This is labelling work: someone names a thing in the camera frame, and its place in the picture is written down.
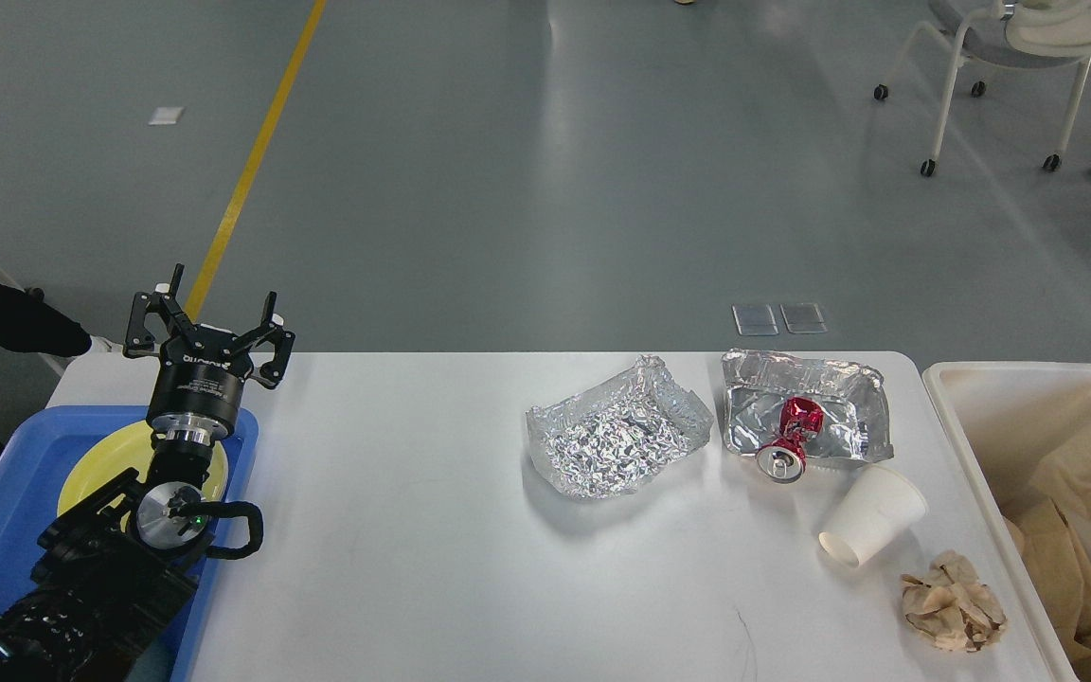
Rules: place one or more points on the beige waste bin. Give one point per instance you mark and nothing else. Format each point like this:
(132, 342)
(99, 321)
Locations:
(1002, 417)

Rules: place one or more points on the foil tray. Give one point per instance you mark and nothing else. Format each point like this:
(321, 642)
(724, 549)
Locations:
(856, 426)
(614, 438)

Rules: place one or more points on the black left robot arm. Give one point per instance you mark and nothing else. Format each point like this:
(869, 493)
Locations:
(115, 568)

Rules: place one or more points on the blue plastic tray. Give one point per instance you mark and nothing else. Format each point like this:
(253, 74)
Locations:
(33, 469)

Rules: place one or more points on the white office chair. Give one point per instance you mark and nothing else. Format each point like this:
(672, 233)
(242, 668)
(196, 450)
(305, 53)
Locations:
(1022, 36)

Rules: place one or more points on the red crushed can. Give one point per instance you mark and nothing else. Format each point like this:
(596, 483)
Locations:
(783, 459)

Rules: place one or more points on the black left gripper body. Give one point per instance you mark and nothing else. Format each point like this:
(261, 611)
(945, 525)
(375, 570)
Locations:
(195, 399)

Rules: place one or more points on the yellow plastic plate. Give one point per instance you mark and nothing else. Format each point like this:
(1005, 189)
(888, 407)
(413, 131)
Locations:
(100, 469)

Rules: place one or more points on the white paper cup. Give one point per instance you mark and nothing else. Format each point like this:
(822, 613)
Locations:
(879, 506)

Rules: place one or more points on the brown paper ball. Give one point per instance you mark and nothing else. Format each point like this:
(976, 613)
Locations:
(950, 607)

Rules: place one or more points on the brown paper in bin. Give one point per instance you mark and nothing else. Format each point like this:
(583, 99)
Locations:
(1060, 570)

